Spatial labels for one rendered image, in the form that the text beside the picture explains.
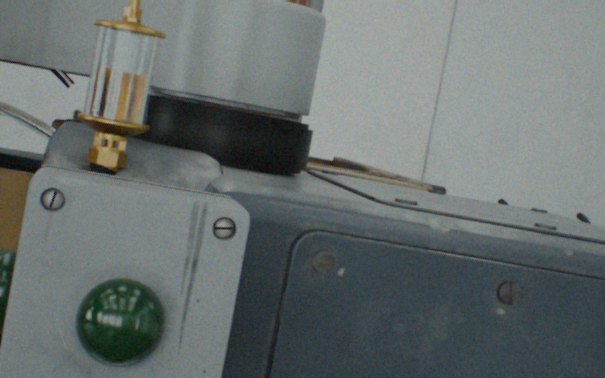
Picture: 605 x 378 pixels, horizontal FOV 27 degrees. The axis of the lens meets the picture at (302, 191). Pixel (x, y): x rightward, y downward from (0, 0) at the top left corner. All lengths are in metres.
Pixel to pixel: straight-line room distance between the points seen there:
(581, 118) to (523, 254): 5.55
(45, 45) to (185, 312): 0.28
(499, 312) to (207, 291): 0.13
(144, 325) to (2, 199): 0.45
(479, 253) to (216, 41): 0.17
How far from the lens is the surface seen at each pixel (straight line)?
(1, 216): 0.86
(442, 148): 5.86
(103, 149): 0.51
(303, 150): 0.62
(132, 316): 0.42
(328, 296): 0.49
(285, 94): 0.61
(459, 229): 0.51
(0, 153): 0.97
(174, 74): 0.61
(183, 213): 0.43
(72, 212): 0.43
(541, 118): 6.00
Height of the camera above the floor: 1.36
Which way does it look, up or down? 3 degrees down
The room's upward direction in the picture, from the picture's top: 11 degrees clockwise
